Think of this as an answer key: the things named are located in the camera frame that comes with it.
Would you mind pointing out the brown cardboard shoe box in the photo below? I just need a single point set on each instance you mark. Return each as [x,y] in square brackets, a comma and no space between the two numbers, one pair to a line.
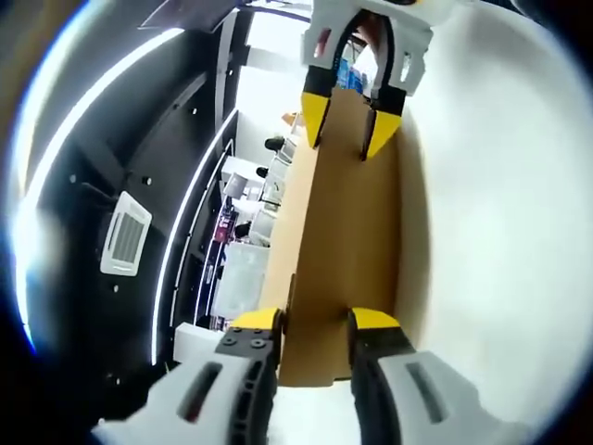
[347,241]

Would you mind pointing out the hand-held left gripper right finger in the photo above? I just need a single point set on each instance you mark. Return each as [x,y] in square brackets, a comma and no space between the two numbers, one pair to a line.
[417,394]

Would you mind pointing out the ceiling air conditioner unit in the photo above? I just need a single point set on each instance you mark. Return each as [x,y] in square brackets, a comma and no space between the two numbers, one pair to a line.
[126,234]

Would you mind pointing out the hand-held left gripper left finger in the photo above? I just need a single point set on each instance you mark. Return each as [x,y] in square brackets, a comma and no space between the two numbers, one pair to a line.
[194,398]

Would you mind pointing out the ceiling light strip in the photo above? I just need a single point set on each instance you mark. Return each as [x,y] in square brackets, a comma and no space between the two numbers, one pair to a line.
[185,222]
[69,134]

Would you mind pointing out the white partition panel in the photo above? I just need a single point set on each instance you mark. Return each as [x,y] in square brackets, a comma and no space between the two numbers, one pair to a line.
[241,278]

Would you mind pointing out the blue storage box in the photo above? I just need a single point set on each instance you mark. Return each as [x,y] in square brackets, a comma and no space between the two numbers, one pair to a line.
[349,76]

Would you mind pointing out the small orange object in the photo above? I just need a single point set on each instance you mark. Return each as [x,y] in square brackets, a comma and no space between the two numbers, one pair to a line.
[289,118]

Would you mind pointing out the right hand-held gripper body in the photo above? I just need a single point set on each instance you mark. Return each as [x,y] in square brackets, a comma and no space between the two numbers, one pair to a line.
[407,9]

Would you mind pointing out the red display screen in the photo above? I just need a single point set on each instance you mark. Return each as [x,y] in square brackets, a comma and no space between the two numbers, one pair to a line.
[224,222]

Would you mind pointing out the dark wall monitor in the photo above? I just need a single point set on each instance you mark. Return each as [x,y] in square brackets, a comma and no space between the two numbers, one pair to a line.
[235,185]

